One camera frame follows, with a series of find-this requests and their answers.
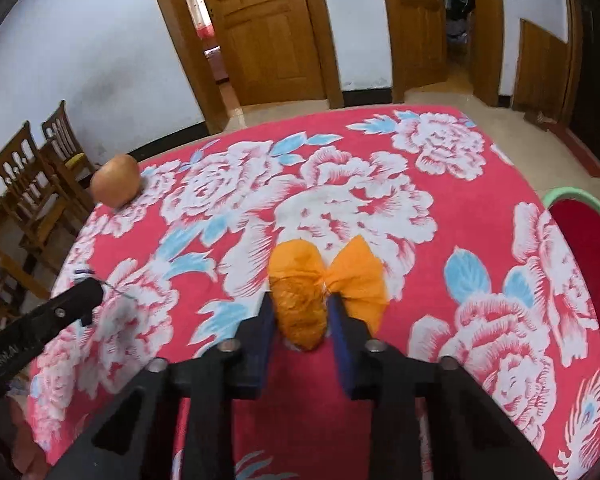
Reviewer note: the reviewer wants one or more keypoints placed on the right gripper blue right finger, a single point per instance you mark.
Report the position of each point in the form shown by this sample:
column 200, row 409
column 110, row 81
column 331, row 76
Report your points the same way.
column 469, row 436

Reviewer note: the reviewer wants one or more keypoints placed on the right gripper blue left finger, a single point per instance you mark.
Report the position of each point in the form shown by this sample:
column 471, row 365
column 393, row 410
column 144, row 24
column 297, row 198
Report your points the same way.
column 134, row 436

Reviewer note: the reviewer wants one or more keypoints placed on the orange plastic wrapper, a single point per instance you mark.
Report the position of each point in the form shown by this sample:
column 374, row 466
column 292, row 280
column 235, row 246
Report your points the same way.
column 301, row 283

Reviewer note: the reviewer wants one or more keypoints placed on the near wooden chair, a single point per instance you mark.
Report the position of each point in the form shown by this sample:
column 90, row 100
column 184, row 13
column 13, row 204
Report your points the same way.
column 34, row 196

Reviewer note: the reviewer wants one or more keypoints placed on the wooden chair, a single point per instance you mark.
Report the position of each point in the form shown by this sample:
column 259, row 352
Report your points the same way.
column 67, row 158
column 34, row 196

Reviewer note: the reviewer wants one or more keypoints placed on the red floral tablecloth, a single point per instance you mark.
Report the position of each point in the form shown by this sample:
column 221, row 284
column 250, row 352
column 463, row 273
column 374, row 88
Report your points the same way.
column 474, row 265

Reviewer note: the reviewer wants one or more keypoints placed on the far wooden chair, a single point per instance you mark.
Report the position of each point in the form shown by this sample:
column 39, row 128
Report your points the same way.
column 67, row 158

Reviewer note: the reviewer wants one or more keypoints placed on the reddish apple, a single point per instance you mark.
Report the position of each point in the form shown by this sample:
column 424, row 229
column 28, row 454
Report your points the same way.
column 117, row 182

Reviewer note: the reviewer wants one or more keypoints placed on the red door mat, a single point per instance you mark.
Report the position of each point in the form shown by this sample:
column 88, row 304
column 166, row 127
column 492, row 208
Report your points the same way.
column 580, row 151

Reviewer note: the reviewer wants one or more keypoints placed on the left wooden door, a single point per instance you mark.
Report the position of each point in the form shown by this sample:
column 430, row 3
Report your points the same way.
column 268, row 49

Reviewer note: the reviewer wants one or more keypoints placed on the wooden door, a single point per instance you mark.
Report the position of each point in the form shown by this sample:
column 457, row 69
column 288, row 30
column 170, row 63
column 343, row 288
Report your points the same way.
column 417, row 43
column 268, row 49

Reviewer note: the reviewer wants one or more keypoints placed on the middle wooden door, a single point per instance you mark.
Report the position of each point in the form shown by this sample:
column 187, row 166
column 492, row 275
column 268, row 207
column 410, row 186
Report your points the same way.
column 417, row 43

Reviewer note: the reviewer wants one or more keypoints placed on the low wooden wall panel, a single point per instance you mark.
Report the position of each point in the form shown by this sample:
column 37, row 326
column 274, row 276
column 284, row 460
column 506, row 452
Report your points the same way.
column 542, row 71

